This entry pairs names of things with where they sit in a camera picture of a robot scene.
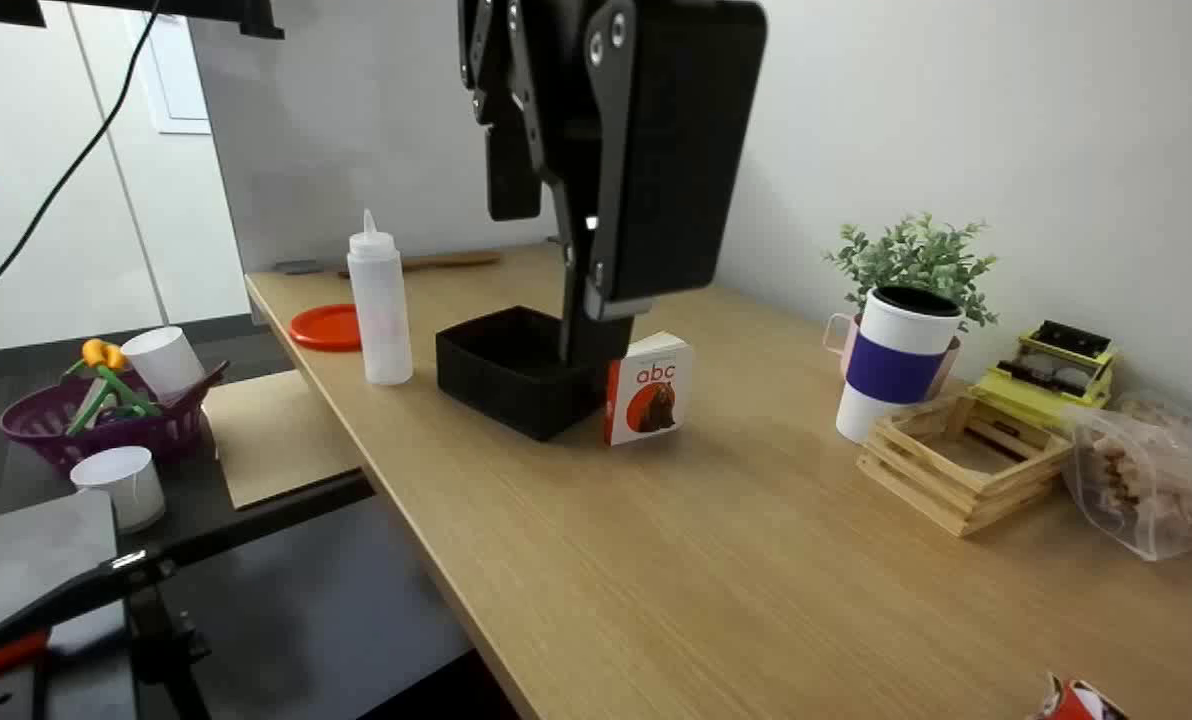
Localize red plastic plate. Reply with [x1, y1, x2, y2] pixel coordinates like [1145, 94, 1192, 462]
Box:
[286, 304, 360, 350]

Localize black hanging cable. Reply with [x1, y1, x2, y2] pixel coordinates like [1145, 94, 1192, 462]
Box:
[0, 0, 168, 325]

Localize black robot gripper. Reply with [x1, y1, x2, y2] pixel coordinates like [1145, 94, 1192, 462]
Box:
[454, 0, 766, 368]

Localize purple plastic basket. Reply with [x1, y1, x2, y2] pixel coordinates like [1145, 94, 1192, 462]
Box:
[0, 362, 225, 472]

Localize brown cardboard sheet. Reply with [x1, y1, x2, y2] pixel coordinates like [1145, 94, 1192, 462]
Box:
[203, 371, 360, 506]

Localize toy vegetables in basket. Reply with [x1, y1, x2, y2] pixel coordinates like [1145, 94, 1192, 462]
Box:
[62, 339, 161, 434]

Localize clear plastic snack bag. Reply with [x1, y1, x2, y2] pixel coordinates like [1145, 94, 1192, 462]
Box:
[1064, 401, 1192, 560]

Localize black tripod stand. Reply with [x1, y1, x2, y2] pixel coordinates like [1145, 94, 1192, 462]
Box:
[0, 472, 367, 720]

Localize black open box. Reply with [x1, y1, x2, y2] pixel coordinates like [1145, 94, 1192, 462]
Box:
[436, 307, 610, 441]

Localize red white small packet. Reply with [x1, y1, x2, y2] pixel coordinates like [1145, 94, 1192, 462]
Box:
[1036, 677, 1129, 720]

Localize white book with red circle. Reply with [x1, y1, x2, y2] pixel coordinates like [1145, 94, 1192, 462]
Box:
[603, 330, 691, 445]

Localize white cup with blue band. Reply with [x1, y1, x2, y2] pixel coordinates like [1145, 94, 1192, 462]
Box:
[837, 285, 958, 445]

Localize white paper cup in basket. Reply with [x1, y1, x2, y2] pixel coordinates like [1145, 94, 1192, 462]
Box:
[120, 325, 203, 405]

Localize green plant in pink mug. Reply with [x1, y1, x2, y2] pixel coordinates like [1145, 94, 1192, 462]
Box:
[819, 210, 1000, 392]

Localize yellow black toy block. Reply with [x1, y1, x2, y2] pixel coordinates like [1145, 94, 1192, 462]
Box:
[972, 319, 1117, 430]

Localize white squeeze bottle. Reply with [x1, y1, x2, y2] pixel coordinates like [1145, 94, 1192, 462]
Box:
[348, 214, 413, 383]

